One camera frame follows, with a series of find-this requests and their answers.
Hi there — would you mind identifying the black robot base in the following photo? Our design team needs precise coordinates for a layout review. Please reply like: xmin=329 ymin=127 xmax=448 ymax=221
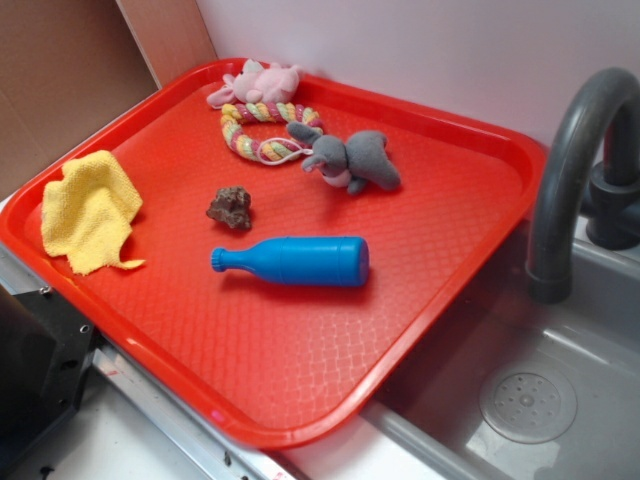
xmin=1 ymin=288 xmax=97 ymax=476

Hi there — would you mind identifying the gray plush animal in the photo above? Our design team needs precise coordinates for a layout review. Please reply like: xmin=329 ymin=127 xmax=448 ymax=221
xmin=287 ymin=122 xmax=401 ymax=196

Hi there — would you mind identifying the pink plush animal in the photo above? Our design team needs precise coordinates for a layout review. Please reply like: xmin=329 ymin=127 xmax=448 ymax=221
xmin=206 ymin=59 xmax=304 ymax=109

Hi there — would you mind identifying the blue plastic bottle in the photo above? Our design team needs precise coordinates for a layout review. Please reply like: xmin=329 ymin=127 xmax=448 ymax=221
xmin=210 ymin=236 xmax=370 ymax=287

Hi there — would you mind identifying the red plastic tray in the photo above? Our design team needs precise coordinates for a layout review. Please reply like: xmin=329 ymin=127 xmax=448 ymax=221
xmin=1 ymin=58 xmax=546 ymax=450

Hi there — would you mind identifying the brown rock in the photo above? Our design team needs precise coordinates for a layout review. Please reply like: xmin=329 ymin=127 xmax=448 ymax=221
xmin=206 ymin=186 xmax=252 ymax=230

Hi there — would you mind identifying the yellow cloth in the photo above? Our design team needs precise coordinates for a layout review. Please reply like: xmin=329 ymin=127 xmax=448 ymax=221
xmin=41 ymin=150 xmax=145 ymax=276

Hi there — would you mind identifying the gray plastic sink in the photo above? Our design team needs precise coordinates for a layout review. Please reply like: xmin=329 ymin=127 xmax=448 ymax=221
xmin=364 ymin=226 xmax=639 ymax=479

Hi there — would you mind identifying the gray curved faucet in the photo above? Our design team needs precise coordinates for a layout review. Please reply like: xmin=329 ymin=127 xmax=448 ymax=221
xmin=526 ymin=67 xmax=639 ymax=304

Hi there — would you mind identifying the brown cardboard panel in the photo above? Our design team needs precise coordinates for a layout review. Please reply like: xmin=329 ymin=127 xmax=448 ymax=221
xmin=1 ymin=1 xmax=217 ymax=197

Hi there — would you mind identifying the pastel rope ring toy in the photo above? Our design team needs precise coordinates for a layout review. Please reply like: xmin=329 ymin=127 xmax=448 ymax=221
xmin=220 ymin=102 xmax=324 ymax=166

